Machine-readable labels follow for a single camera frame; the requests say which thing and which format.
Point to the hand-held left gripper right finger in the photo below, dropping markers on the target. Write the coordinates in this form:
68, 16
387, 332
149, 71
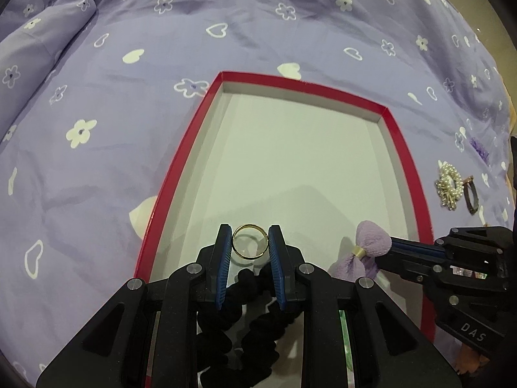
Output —
276, 268

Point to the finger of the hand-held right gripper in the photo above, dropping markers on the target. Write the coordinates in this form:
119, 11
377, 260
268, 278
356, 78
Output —
404, 268
416, 248

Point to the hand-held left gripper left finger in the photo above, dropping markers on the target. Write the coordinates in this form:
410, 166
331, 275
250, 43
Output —
224, 268

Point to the red shallow box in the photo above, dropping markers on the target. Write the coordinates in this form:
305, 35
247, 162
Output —
307, 169

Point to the black scrunchie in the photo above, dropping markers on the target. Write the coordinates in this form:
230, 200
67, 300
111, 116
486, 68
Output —
258, 331

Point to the pearl brooch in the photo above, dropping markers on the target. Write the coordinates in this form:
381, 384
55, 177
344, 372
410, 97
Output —
448, 188

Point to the purple flower hair clip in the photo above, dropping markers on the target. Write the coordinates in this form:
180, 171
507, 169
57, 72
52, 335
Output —
480, 148

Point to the purple floral bed sheet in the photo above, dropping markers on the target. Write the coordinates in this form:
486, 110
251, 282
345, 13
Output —
282, 28

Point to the purple floral duvet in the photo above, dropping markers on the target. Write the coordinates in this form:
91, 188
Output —
40, 40

